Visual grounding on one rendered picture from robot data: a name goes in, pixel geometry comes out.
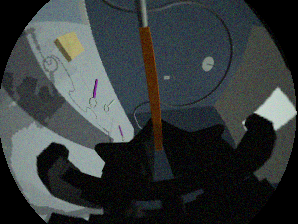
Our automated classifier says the yellow rectangular block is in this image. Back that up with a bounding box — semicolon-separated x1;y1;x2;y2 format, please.
53;31;84;61

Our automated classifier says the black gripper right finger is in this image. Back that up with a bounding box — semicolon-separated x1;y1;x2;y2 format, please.
161;120;225;177

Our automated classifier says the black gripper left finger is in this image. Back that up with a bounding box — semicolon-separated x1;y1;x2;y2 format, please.
94;119;156;181

